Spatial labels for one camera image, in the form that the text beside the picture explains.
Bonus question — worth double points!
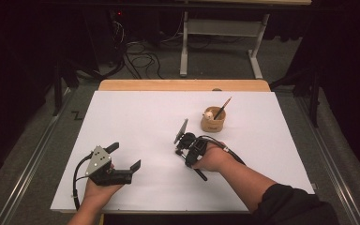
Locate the black floor cables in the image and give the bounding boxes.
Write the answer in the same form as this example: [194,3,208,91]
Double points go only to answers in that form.
[107,12,186,81]

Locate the white metal desk frame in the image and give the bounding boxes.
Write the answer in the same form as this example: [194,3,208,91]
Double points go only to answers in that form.
[179,10,272,80]

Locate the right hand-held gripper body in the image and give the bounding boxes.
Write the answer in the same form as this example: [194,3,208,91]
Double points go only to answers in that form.
[173,118,209,159]

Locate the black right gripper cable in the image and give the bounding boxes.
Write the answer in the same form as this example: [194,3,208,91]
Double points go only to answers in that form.
[198,134,247,166]

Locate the wooden pen holder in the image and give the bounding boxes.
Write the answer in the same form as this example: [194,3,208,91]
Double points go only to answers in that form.
[200,106,227,133]

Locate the black pencil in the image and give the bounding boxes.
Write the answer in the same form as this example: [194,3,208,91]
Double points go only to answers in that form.
[213,97,233,121]

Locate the wooden table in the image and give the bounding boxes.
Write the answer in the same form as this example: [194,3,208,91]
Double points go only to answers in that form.
[97,79,272,93]

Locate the white table board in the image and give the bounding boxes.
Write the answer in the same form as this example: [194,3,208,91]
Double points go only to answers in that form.
[50,90,316,216]

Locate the black makeup brush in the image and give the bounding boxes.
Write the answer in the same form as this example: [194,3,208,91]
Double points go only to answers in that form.
[174,149,208,183]

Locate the metal floor rail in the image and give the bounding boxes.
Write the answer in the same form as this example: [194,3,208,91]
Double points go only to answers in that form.
[295,96,360,225]
[0,87,77,225]

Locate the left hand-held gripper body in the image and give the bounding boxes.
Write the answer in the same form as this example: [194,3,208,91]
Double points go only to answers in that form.
[84,145,134,188]

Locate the person's right hand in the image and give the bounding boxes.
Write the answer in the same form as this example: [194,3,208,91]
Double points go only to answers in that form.
[193,141,237,173]

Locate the person's left hand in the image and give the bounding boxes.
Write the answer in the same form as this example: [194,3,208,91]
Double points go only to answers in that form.
[82,180,125,207]

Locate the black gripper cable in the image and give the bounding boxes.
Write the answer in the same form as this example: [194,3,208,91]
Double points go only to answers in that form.
[198,134,247,166]
[71,152,95,211]

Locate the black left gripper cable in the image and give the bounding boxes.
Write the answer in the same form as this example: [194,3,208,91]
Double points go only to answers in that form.
[71,152,95,211]

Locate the black metal stand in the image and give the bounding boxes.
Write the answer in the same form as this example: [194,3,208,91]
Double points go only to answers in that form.
[269,67,323,128]
[51,57,80,117]

